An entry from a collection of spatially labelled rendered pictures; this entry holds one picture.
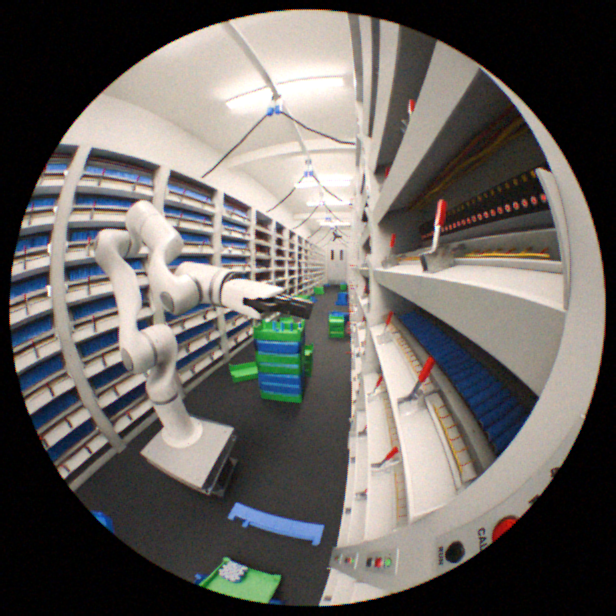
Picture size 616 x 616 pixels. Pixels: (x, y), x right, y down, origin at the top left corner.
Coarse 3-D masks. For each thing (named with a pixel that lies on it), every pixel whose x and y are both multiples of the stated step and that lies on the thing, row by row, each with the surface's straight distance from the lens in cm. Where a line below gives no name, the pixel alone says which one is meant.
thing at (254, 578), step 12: (216, 576) 94; (252, 576) 93; (264, 576) 93; (276, 576) 86; (216, 588) 92; (228, 588) 92; (240, 588) 92; (252, 588) 92; (264, 588) 91; (276, 588) 92; (252, 600) 90; (264, 600) 90
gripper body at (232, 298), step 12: (240, 276) 42; (228, 288) 36; (240, 288) 34; (252, 288) 34; (264, 288) 35; (276, 288) 38; (228, 300) 36; (240, 300) 34; (264, 300) 34; (240, 312) 35; (252, 312) 33; (264, 312) 34
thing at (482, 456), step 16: (416, 352) 40; (432, 368) 34; (448, 384) 30; (448, 400) 28; (464, 416) 26; (464, 432) 25; (480, 432) 24; (464, 448) 24; (480, 448) 23; (464, 464) 24; (480, 464) 23
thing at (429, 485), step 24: (384, 312) 66; (408, 312) 69; (384, 360) 44; (408, 360) 42; (408, 384) 35; (432, 384) 34; (408, 432) 28; (432, 432) 27; (456, 432) 27; (408, 456) 25; (432, 456) 25; (408, 480) 24; (432, 480) 24; (408, 504) 23; (432, 504) 23
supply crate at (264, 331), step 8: (264, 320) 133; (304, 320) 127; (256, 328) 123; (264, 328) 135; (272, 328) 134; (280, 328) 133; (288, 328) 131; (296, 328) 130; (304, 328) 128; (256, 336) 118; (264, 336) 116; (272, 336) 115; (280, 336) 113; (288, 336) 112; (296, 336) 111
